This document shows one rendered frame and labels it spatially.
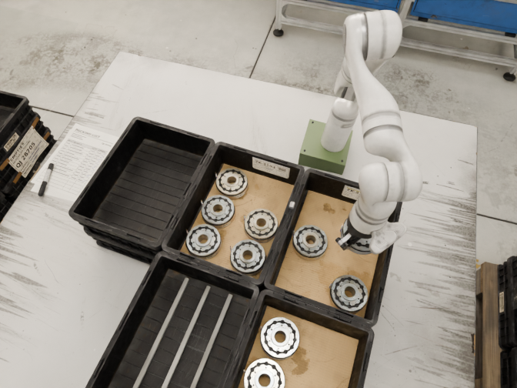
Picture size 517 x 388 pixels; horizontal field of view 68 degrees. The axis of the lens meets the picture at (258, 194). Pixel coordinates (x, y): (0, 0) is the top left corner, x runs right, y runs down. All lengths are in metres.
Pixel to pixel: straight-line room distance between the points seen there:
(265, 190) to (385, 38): 0.64
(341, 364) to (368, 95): 0.69
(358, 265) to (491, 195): 1.51
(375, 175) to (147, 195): 0.83
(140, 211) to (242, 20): 2.27
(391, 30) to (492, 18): 2.18
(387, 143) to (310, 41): 2.43
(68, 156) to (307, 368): 1.15
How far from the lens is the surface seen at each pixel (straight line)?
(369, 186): 0.67
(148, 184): 1.33
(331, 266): 1.17
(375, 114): 0.73
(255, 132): 1.57
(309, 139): 1.47
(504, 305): 2.07
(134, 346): 1.15
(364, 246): 0.98
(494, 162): 2.73
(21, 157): 2.16
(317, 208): 1.24
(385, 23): 0.83
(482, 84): 3.15
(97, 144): 1.66
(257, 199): 1.25
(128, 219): 1.28
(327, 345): 1.11
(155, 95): 1.76
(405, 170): 0.69
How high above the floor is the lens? 1.92
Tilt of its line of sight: 60 degrees down
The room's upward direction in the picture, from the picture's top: straight up
